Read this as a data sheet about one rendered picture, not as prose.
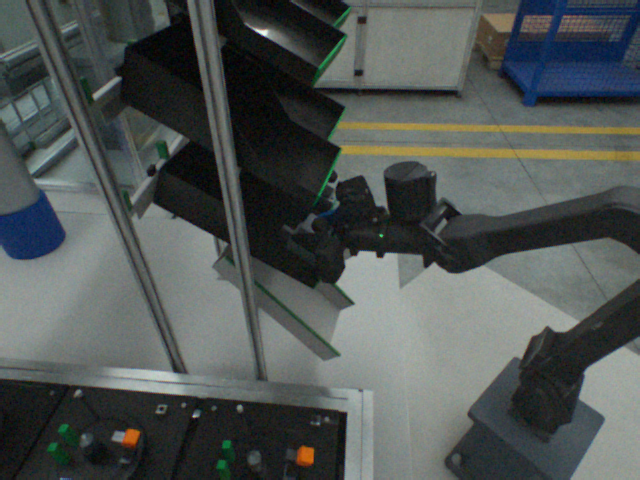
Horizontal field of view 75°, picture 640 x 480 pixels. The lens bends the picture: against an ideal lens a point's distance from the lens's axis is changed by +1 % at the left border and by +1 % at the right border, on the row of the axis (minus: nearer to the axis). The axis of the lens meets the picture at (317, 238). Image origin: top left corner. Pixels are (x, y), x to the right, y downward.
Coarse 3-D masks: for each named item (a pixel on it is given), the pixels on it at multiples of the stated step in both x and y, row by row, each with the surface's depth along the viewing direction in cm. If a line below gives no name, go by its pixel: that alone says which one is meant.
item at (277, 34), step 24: (168, 0) 43; (216, 0) 42; (240, 0) 51; (264, 0) 53; (288, 0) 52; (216, 24) 43; (240, 24) 43; (264, 24) 49; (288, 24) 52; (312, 24) 53; (264, 48) 44; (288, 48) 43; (312, 48) 51; (336, 48) 48; (288, 72) 44; (312, 72) 44
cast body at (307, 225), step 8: (312, 216) 67; (304, 224) 65; (312, 224) 65; (320, 224) 65; (328, 224) 66; (280, 232) 69; (288, 232) 68; (296, 232) 67; (304, 232) 65; (312, 232) 65; (328, 232) 66; (288, 240) 67; (288, 248) 68; (296, 248) 67; (304, 256) 68; (312, 256) 67; (312, 264) 68
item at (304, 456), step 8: (288, 448) 59; (304, 448) 59; (288, 456) 58; (296, 456) 59; (304, 456) 58; (312, 456) 58; (296, 464) 59; (304, 464) 58; (288, 472) 62; (296, 472) 61
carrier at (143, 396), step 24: (72, 408) 74; (96, 408) 74; (120, 408) 74; (144, 408) 74; (168, 408) 74; (192, 408) 74; (48, 432) 71; (72, 432) 65; (96, 432) 68; (144, 432) 70; (168, 432) 70; (48, 456) 68; (72, 456) 66; (96, 456) 64; (120, 456) 66; (144, 456) 67; (168, 456) 67
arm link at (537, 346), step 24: (600, 312) 49; (624, 312) 45; (552, 336) 56; (576, 336) 51; (600, 336) 48; (624, 336) 46; (528, 360) 56; (552, 360) 53; (576, 360) 52; (552, 384) 54
